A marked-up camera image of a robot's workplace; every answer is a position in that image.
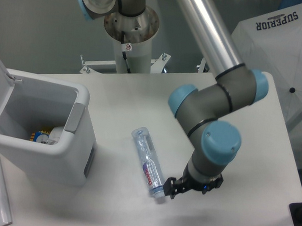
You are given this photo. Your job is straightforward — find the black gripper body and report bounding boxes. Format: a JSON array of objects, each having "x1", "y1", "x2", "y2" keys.
[{"x1": 182, "y1": 167, "x2": 212, "y2": 195}]

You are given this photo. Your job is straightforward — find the clear plastic water bottle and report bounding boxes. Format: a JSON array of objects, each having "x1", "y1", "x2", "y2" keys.
[{"x1": 131, "y1": 127, "x2": 166, "y2": 205}]

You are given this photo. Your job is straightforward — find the clear plastic bag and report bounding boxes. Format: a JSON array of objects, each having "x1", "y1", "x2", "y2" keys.
[{"x1": 47, "y1": 126, "x2": 64, "y2": 145}]

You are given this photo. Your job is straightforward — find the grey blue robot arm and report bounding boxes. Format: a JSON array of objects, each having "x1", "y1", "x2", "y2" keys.
[{"x1": 77, "y1": 0, "x2": 269, "y2": 198}]

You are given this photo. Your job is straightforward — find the white open trash can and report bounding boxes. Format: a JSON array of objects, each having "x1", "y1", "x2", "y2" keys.
[{"x1": 0, "y1": 60, "x2": 96, "y2": 186}]

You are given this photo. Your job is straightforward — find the black device at edge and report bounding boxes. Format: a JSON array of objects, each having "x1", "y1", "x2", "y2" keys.
[{"x1": 289, "y1": 202, "x2": 302, "y2": 226}]

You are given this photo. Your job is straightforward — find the blue yellow snack packet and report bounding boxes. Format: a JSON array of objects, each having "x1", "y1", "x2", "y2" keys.
[{"x1": 30, "y1": 127, "x2": 53, "y2": 144}]

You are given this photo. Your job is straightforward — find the white umbrella with lettering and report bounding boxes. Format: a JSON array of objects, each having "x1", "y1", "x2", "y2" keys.
[{"x1": 231, "y1": 3, "x2": 302, "y2": 121}]

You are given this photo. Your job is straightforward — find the white metal mounting bracket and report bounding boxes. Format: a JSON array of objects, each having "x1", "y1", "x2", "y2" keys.
[{"x1": 79, "y1": 49, "x2": 209, "y2": 80}]

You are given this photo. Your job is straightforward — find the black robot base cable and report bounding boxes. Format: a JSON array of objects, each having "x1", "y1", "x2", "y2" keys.
[{"x1": 119, "y1": 30, "x2": 133, "y2": 74}]

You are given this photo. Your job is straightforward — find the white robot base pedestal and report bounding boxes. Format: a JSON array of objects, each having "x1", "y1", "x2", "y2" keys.
[{"x1": 104, "y1": 6, "x2": 160, "y2": 71}]

